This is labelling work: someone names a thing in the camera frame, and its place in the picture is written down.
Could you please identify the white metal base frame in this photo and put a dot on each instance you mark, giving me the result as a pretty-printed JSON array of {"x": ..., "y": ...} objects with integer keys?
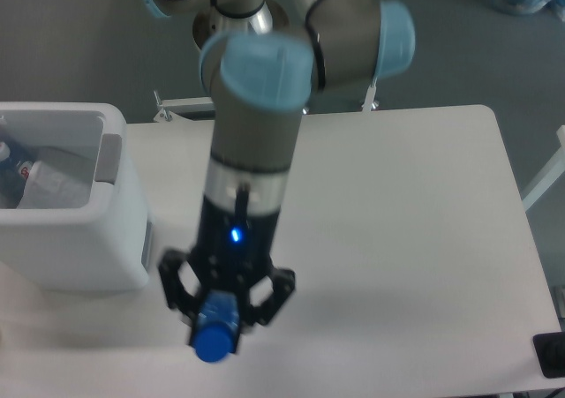
[{"x": 202, "y": 108}]

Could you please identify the white plastic bag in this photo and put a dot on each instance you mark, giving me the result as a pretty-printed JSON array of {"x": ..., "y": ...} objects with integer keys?
[{"x": 59, "y": 179}]

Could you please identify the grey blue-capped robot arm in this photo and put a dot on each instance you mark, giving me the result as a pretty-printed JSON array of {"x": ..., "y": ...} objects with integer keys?
[{"x": 260, "y": 80}]

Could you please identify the blue-capped plastic bottle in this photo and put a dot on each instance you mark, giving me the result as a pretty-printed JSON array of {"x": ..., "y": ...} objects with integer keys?
[{"x": 215, "y": 334}]

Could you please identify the white frame at right edge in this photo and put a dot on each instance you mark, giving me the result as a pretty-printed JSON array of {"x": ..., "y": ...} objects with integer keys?
[{"x": 546, "y": 177}]

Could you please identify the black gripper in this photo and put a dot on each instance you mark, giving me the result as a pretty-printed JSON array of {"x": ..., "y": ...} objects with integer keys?
[{"x": 232, "y": 255}]

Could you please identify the white trash can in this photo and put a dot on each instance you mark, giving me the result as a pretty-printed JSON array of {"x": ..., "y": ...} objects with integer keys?
[{"x": 103, "y": 246}]

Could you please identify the clear bottle with red label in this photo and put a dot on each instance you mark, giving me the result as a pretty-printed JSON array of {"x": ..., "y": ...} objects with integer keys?
[{"x": 16, "y": 164}]

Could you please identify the black device at table edge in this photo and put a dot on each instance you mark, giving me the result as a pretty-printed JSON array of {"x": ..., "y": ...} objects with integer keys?
[{"x": 549, "y": 348}]

